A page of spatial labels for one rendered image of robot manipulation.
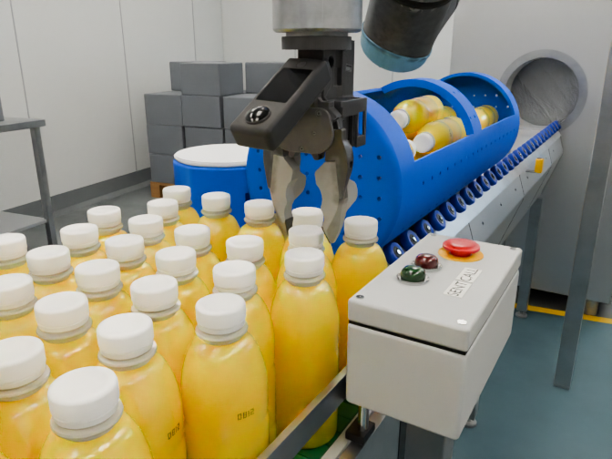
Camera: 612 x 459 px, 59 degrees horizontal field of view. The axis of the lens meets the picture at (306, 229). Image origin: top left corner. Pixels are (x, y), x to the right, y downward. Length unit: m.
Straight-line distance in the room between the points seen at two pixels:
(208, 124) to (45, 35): 1.39
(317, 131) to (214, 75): 4.08
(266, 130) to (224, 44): 6.47
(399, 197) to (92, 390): 0.56
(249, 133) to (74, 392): 0.26
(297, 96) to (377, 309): 0.21
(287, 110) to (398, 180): 0.33
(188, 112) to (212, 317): 4.41
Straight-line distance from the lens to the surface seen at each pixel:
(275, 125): 0.49
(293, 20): 0.54
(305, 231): 0.59
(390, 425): 0.68
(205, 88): 4.67
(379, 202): 0.81
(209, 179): 1.33
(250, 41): 6.77
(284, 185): 0.59
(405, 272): 0.48
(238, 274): 0.48
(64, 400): 0.35
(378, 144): 0.80
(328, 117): 0.54
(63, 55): 5.00
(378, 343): 0.45
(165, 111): 4.94
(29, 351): 0.41
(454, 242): 0.56
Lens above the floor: 1.29
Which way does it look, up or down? 18 degrees down
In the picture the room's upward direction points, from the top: straight up
